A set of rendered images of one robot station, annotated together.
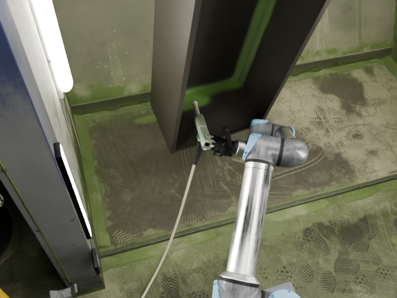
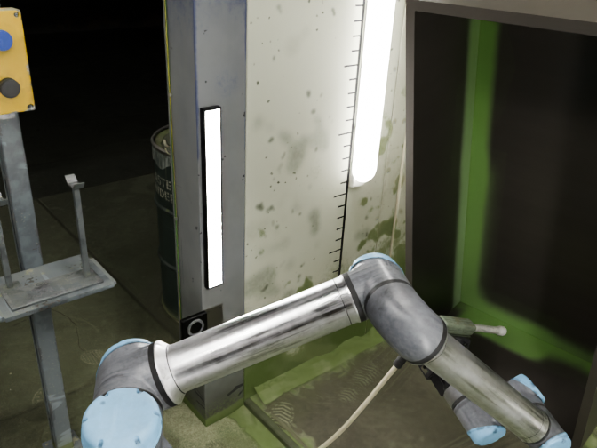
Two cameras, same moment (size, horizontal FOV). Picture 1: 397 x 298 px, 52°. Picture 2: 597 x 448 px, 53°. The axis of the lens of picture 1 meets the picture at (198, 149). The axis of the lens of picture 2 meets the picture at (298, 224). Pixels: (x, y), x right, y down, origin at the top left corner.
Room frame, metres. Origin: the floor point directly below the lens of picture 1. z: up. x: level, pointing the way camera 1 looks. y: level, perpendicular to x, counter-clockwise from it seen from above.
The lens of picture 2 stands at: (0.46, -1.28, 1.77)
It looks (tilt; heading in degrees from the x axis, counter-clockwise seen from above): 26 degrees down; 71
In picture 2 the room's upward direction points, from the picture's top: 3 degrees clockwise
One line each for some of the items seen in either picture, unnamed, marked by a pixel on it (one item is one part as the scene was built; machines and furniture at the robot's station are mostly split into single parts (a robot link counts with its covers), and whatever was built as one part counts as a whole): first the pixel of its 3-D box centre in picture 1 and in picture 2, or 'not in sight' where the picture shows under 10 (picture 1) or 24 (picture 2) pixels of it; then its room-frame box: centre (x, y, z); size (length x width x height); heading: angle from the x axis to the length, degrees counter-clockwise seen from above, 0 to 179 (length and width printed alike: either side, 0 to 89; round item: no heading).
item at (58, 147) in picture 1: (75, 197); (212, 203); (0.76, 0.46, 0.96); 0.06 x 0.02 x 0.63; 22
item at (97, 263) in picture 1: (96, 261); (194, 326); (0.69, 0.43, 0.51); 0.10 x 0.02 x 0.09; 22
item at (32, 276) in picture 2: not in sight; (49, 284); (0.25, 0.37, 0.78); 0.31 x 0.23 x 0.01; 22
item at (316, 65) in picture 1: (246, 79); not in sight; (2.42, -0.32, 0.11); 2.70 x 0.02 x 0.13; 112
